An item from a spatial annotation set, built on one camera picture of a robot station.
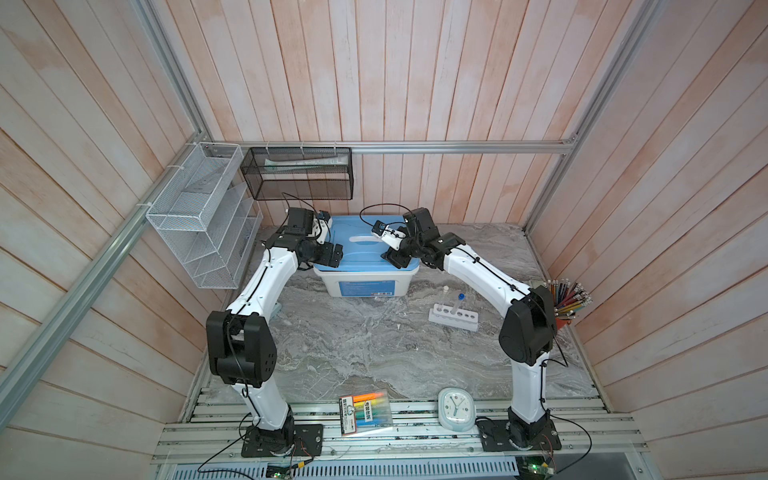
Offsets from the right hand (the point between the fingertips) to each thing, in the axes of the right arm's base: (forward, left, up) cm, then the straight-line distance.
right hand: (388, 244), depth 90 cm
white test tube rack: (-17, -23, -16) cm, 33 cm away
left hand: (-4, +18, -1) cm, 19 cm away
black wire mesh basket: (+17, +28, +14) cm, 35 cm away
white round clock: (-42, -19, -17) cm, 49 cm away
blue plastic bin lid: (-2, +8, -1) cm, 8 cm away
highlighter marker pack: (-43, +5, -18) cm, 47 cm away
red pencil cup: (-20, -50, -11) cm, 55 cm away
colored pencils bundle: (-15, -52, -6) cm, 54 cm away
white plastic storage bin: (-8, +6, -10) cm, 15 cm away
